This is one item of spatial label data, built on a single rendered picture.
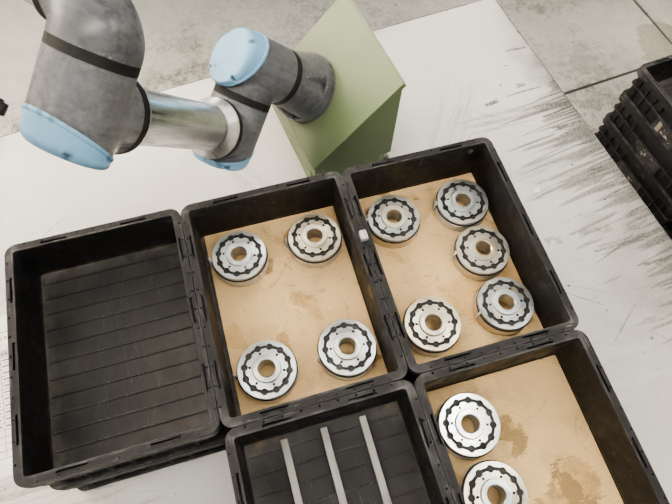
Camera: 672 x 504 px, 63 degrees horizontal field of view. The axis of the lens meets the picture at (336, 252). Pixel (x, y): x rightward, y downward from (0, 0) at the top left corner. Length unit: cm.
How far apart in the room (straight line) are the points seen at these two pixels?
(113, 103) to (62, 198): 66
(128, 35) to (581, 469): 93
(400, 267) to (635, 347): 52
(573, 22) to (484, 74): 139
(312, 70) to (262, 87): 13
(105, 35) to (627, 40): 249
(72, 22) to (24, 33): 216
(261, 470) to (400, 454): 23
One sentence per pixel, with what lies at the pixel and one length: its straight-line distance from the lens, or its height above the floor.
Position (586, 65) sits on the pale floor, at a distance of 274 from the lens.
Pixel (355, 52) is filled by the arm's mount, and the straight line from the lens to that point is 121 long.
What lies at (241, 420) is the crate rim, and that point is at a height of 93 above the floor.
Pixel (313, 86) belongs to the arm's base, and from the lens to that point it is 118.
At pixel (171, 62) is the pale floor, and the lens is 257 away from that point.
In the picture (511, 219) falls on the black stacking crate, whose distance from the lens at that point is 108.
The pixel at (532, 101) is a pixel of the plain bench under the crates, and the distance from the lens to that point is 153.
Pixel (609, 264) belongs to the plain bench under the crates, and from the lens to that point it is 135.
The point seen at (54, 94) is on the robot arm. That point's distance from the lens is 76.
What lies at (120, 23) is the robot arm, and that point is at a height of 131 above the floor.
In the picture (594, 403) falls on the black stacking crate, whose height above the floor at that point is 88.
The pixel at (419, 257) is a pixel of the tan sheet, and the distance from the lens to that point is 107.
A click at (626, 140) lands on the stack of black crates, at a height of 38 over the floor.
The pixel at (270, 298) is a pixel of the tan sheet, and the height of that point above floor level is 83.
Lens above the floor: 179
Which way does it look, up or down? 65 degrees down
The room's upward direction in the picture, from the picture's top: 3 degrees clockwise
